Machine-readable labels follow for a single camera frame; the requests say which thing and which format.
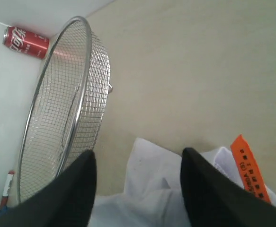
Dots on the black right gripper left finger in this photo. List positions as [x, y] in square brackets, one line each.
[66, 202]

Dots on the red cola can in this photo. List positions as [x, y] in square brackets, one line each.
[26, 42]

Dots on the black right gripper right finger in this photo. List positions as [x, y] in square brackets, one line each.
[213, 200]

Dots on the red and white marker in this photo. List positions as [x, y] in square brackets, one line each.
[5, 194]

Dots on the metal wire mesh basket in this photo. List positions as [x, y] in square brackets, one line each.
[67, 108]

